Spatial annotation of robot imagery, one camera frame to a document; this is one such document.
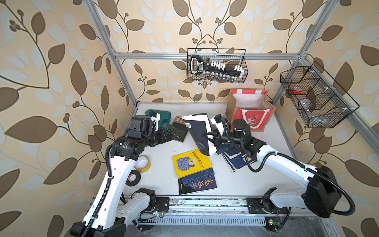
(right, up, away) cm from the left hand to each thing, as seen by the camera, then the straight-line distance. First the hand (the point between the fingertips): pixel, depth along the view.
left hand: (170, 132), depth 68 cm
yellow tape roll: (-18, -24, +18) cm, 34 cm away
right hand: (+15, -2, +6) cm, 17 cm away
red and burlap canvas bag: (+52, +16, +39) cm, 67 cm away
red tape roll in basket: (+68, +22, +13) cm, 73 cm away
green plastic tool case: (-11, +7, +41) cm, 43 cm away
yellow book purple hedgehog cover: (+9, -20, +19) cm, 29 cm away
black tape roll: (-23, -28, +16) cm, 40 cm away
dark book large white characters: (+16, -28, +13) cm, 35 cm away
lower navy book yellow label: (+36, -20, +18) cm, 45 cm away
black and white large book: (+14, +4, 0) cm, 15 cm away
